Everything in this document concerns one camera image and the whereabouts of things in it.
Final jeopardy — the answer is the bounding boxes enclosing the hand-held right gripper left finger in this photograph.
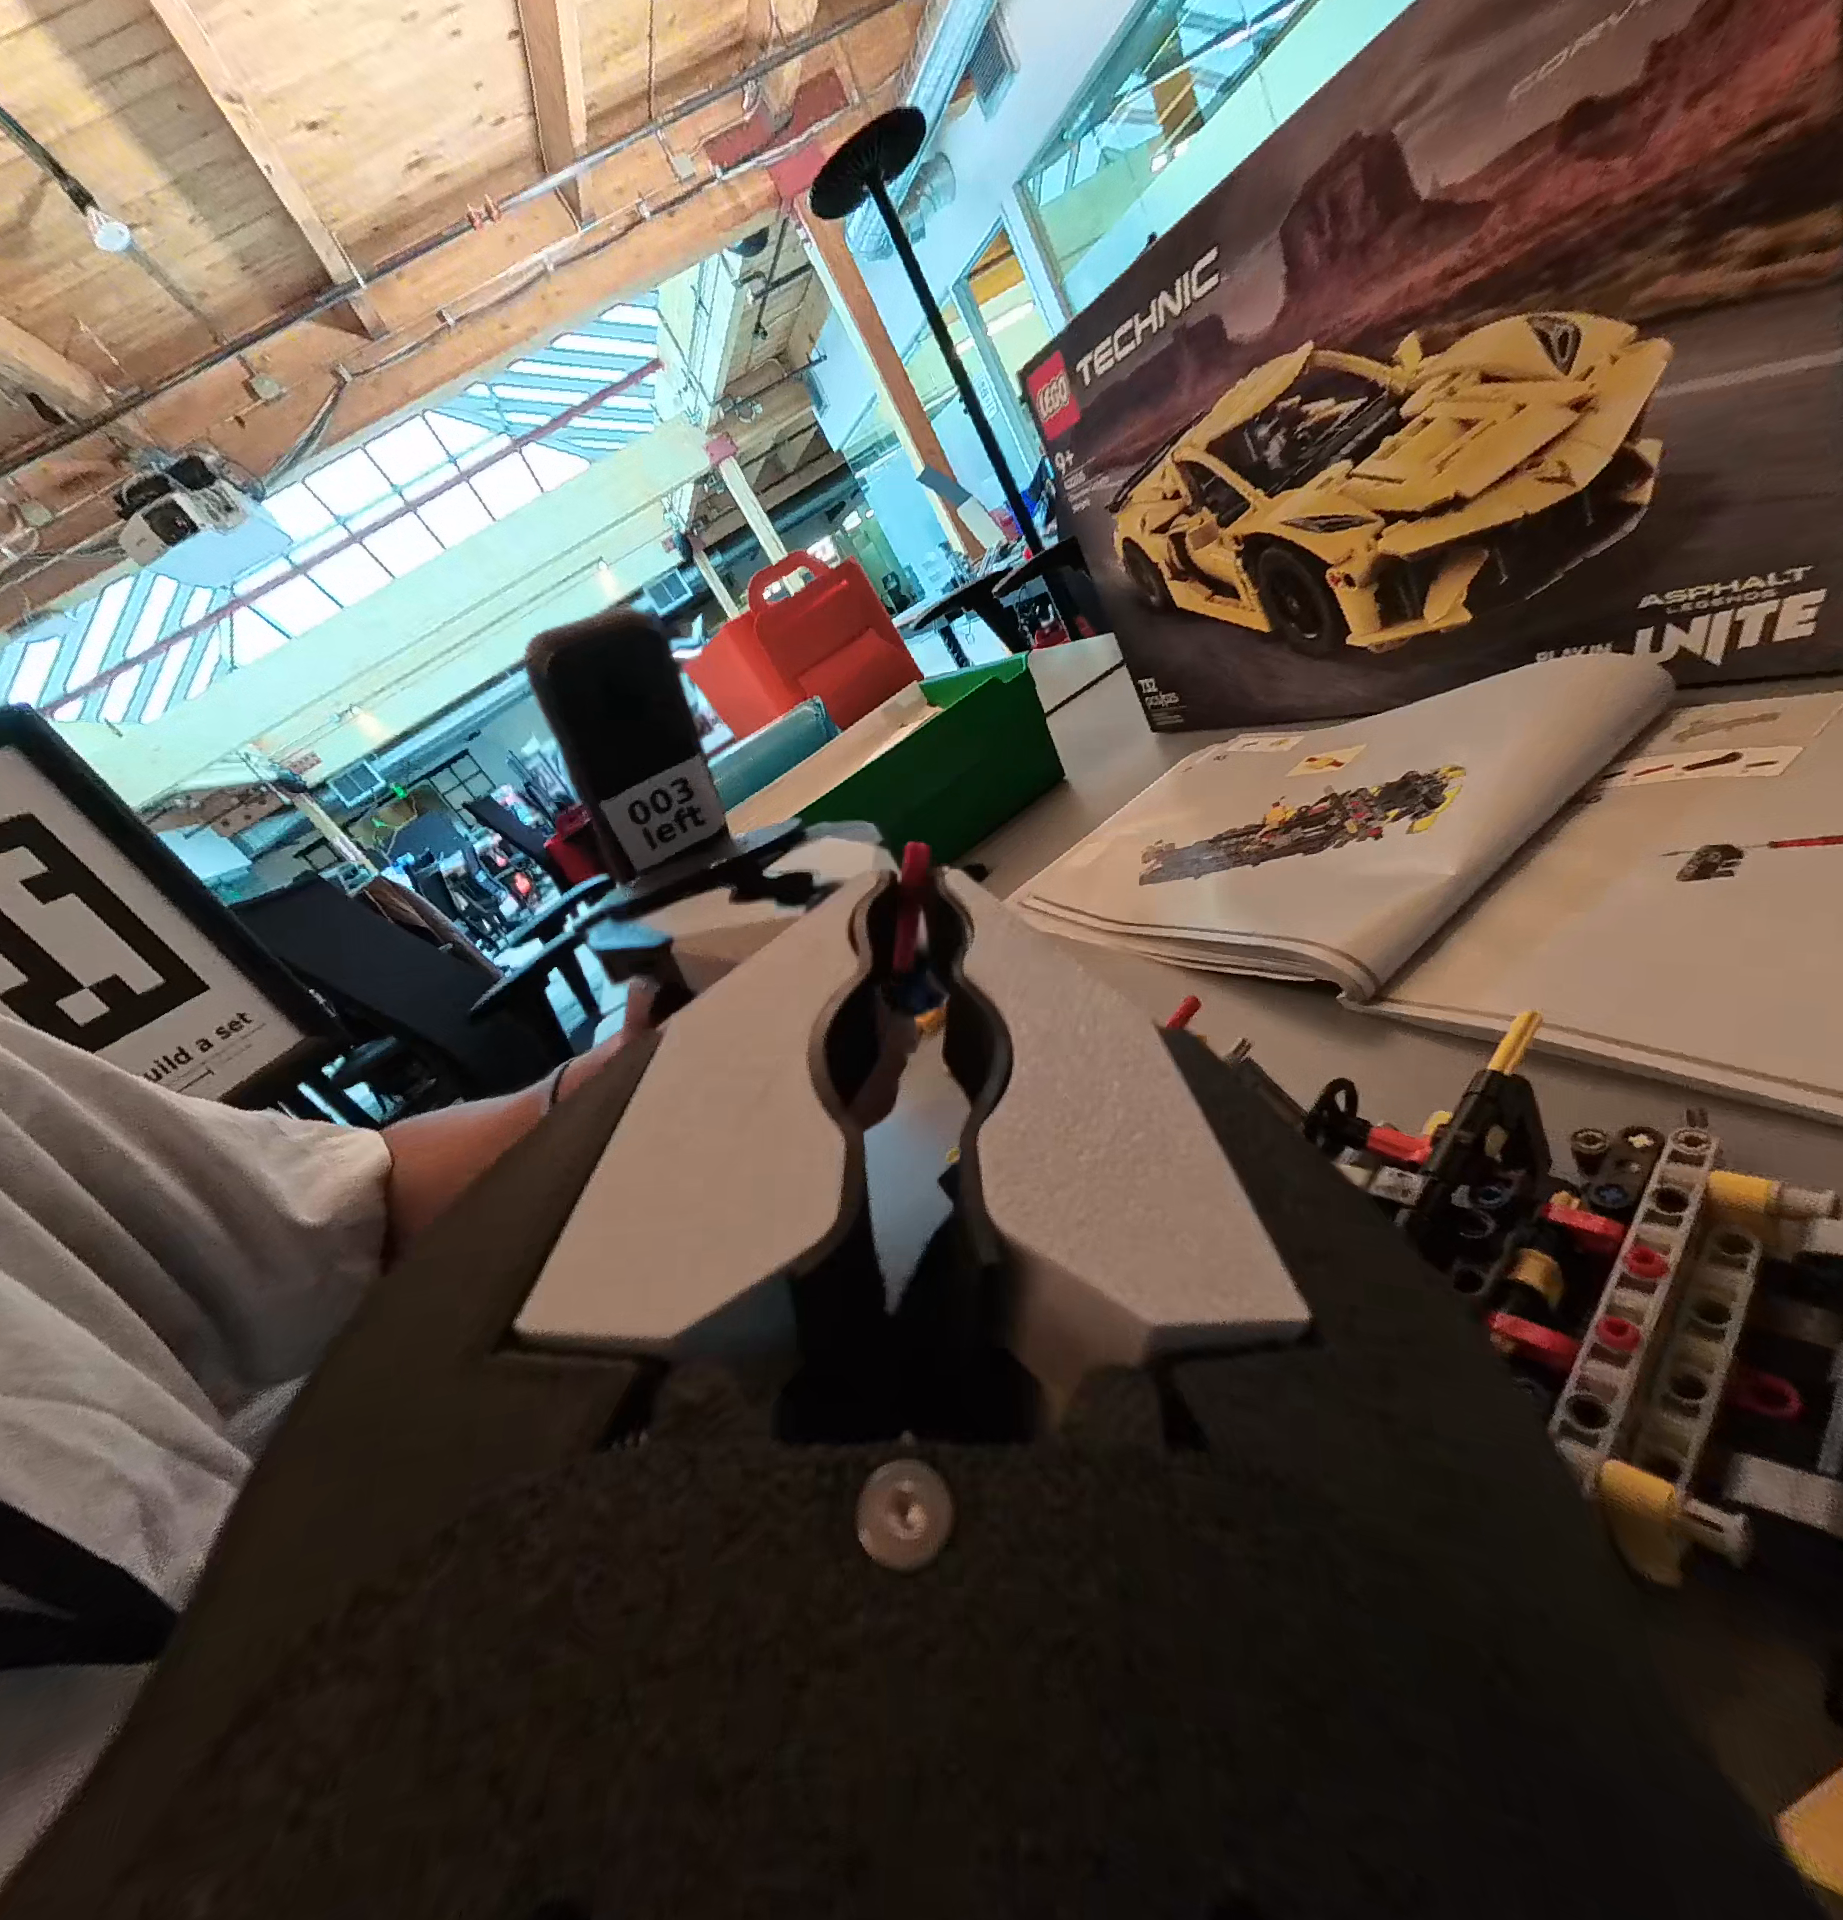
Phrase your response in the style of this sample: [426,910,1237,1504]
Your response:
[516,867,915,1426]

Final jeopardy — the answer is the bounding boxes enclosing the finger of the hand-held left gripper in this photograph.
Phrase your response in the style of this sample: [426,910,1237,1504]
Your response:
[658,884,871,999]
[734,817,901,902]

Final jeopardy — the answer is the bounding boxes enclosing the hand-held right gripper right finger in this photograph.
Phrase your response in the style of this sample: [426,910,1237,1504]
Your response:
[932,867,1313,1428]

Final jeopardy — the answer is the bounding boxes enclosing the lego car model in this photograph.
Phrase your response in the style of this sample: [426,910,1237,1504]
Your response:
[1302,1008,1843,1726]

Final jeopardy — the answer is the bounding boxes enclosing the lego instruction booklet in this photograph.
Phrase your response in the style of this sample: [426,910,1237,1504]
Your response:
[1008,652,1843,1138]

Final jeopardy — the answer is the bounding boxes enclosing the lego set box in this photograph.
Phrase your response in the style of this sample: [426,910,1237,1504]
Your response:
[1018,0,1843,737]

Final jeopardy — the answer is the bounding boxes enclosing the yellow lego panel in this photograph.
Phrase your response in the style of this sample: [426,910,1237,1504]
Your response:
[1772,1745,1843,1908]

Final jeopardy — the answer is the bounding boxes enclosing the person's left hand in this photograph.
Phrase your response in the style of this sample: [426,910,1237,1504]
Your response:
[555,975,669,1108]

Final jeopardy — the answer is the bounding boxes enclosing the teal roll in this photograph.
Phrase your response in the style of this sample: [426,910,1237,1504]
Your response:
[707,693,845,812]

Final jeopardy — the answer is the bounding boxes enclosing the green plastic bin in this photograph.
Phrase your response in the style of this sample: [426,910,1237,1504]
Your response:
[727,658,1068,872]

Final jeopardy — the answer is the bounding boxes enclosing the orange bag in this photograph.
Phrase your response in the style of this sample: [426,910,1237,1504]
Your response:
[685,550,923,744]

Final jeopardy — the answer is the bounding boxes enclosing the black office chair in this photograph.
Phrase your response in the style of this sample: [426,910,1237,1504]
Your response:
[232,795,631,1118]

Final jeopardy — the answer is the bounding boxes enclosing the black floor lamp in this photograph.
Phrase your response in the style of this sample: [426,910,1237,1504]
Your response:
[809,104,1096,638]

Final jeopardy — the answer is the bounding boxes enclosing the square code card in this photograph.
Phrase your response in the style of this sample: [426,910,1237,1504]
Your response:
[0,703,340,1111]

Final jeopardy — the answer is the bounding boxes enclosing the ceiling mounted camera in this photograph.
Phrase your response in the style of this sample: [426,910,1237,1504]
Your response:
[116,447,250,569]

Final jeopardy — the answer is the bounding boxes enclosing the black lanyard strap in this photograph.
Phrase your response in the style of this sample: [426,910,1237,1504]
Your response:
[0,1483,176,1669]

